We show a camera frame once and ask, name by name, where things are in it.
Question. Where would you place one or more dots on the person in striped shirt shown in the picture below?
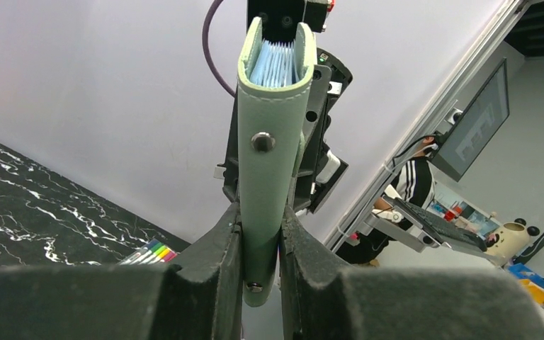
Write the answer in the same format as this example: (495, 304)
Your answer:
(415, 184)

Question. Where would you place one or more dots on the panda shaped container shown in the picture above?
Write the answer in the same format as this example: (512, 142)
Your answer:
(511, 239)

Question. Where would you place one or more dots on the aluminium frame rail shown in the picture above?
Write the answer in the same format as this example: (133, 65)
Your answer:
(409, 60)

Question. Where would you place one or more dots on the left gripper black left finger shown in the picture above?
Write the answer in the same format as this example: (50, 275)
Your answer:
(196, 295)

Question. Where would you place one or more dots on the black computer monitor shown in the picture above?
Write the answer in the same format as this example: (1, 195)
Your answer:
(477, 125)

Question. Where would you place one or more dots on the black keyboard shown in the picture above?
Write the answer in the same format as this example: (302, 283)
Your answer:
(436, 228)

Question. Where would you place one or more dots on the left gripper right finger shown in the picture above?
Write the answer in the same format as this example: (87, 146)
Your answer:
(323, 297)

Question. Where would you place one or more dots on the mint green card holder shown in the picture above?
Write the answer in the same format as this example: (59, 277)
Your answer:
(273, 87)

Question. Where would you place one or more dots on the marker pen box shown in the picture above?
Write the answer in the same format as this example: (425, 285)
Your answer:
(152, 252)

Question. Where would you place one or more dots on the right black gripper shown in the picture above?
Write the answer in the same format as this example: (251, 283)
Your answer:
(320, 169)

